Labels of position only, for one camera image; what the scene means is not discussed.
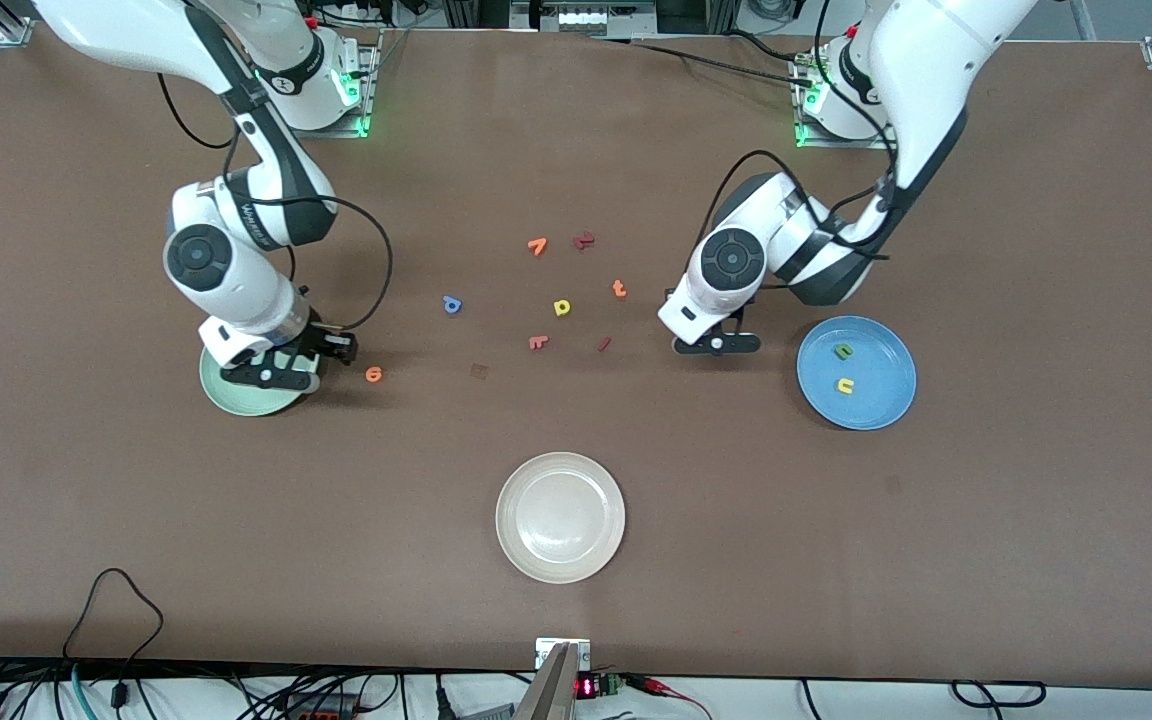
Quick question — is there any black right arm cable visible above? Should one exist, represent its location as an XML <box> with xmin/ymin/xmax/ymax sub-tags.
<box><xmin>156</xmin><ymin>0</ymin><xmax>395</xmax><ymax>336</ymax></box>

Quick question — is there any black cable across table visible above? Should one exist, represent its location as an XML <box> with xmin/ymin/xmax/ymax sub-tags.
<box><xmin>591</xmin><ymin>30</ymin><xmax>822</xmax><ymax>91</ymax></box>

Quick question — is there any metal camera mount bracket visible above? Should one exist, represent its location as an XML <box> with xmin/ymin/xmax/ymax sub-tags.
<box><xmin>534</xmin><ymin>637</ymin><xmax>592</xmax><ymax>720</ymax></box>

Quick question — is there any black oval cable loop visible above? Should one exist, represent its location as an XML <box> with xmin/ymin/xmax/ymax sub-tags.
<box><xmin>951</xmin><ymin>680</ymin><xmax>1047</xmax><ymax>707</ymax></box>

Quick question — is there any blue round plate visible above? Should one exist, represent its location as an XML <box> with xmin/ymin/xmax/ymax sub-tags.
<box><xmin>797</xmin><ymin>316</ymin><xmax>918</xmax><ymax>432</ymax></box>

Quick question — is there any red alligator clip lead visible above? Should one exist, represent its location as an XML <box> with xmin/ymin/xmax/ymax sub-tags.
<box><xmin>626</xmin><ymin>675</ymin><xmax>715</xmax><ymax>720</ymax></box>

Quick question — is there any metal frame device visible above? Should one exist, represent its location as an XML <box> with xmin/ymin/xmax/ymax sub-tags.
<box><xmin>511</xmin><ymin>0</ymin><xmax>657</xmax><ymax>36</ymax></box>

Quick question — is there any thin black looped cable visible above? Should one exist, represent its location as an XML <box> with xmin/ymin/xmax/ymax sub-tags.
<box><xmin>61</xmin><ymin>568</ymin><xmax>165</xmax><ymax>691</ymax></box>

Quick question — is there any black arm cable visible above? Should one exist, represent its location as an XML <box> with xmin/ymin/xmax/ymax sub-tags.
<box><xmin>671</xmin><ymin>0</ymin><xmax>902</xmax><ymax>301</ymax></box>
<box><xmin>156</xmin><ymin>0</ymin><xmax>395</xmax><ymax>336</ymax></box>

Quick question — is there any cream round plate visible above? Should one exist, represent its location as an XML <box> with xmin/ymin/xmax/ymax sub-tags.
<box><xmin>495</xmin><ymin>452</ymin><xmax>627</xmax><ymax>585</ymax></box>

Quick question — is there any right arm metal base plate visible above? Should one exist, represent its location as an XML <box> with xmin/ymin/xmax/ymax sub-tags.
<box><xmin>271</xmin><ymin>28</ymin><xmax>384</xmax><ymax>139</ymax></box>

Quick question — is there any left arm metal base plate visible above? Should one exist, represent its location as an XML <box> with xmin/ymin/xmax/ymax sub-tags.
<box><xmin>792</xmin><ymin>48</ymin><xmax>900</xmax><ymax>151</ymax></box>

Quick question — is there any pale green round plate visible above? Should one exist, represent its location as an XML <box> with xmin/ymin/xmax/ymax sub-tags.
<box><xmin>199</xmin><ymin>340</ymin><xmax>322</xmax><ymax>417</ymax></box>

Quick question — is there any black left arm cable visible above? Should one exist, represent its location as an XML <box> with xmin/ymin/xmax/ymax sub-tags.
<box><xmin>671</xmin><ymin>0</ymin><xmax>902</xmax><ymax>301</ymax></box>

